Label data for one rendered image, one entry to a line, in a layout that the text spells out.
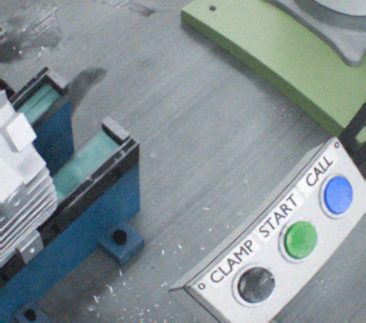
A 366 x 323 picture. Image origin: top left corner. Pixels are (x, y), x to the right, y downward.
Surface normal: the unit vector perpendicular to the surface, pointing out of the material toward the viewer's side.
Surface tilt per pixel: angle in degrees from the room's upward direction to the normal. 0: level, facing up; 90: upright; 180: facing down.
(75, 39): 0
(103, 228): 90
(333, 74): 2
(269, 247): 26
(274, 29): 2
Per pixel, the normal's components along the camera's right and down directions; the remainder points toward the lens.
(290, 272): 0.36, -0.25
